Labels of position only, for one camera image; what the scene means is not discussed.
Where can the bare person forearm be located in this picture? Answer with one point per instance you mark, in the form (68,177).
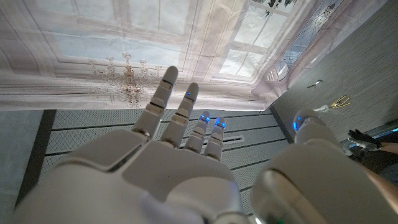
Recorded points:
(385,183)

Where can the purple printed backdrop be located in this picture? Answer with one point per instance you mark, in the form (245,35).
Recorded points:
(311,28)

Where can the printed window backdrop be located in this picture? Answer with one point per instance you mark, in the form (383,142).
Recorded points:
(93,46)

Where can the small grey wall fixture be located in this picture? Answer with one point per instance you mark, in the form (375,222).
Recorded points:
(314,83)

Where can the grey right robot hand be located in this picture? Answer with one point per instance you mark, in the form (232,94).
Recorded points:
(155,180)

